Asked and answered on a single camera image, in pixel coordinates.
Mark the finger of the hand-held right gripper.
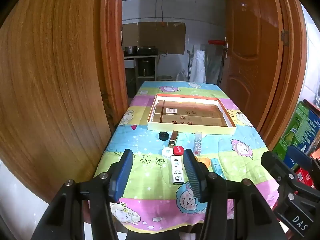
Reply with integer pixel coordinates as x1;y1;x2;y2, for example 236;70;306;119
309;158;320;188
261;151;313;205

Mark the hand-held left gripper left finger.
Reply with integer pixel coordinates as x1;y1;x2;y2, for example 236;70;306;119
31;149;134;240

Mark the wooden door frame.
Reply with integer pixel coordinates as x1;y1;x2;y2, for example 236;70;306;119
260;0;308;150
101;0;129;130

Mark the brown cardboard sheet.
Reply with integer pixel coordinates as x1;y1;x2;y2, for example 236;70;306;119
122;22;186;54

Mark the metal door hinge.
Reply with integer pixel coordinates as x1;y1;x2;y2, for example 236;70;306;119
280;29;290;47

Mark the cartoon printed tablecloth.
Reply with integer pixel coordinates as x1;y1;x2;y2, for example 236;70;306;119
94;81;280;234

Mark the white plastic bag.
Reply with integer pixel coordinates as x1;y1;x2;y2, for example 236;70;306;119
194;50;207;83

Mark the gold rectangular box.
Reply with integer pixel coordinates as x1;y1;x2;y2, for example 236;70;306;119
168;130;179;148

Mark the shallow cardboard box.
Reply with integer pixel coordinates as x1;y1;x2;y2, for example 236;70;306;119
146;93;237;135

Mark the black stove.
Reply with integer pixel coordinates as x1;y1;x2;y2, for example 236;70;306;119
137;45;158;55

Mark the plain wooden door panel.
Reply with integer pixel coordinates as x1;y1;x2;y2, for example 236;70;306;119
0;0;112;204

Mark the carved wooden door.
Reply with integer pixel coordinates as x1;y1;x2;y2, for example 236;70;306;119
221;0;284;130

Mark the red carton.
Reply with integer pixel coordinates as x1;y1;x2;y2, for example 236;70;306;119
295;167;315;188

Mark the teal rectangular box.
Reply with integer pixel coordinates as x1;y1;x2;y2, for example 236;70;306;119
210;158;226;179

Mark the green carton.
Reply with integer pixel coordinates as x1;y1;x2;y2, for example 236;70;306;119
272;100;320;155

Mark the blue carton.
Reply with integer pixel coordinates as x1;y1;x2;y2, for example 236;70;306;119
284;145;313;170

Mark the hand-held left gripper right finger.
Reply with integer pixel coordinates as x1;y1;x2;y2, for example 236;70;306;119
183;149;288;240

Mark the white cartoon print box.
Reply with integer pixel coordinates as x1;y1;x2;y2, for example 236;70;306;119
170;155;186;186

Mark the white kitchen counter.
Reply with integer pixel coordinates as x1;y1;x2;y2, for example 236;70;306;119
124;54;160;98

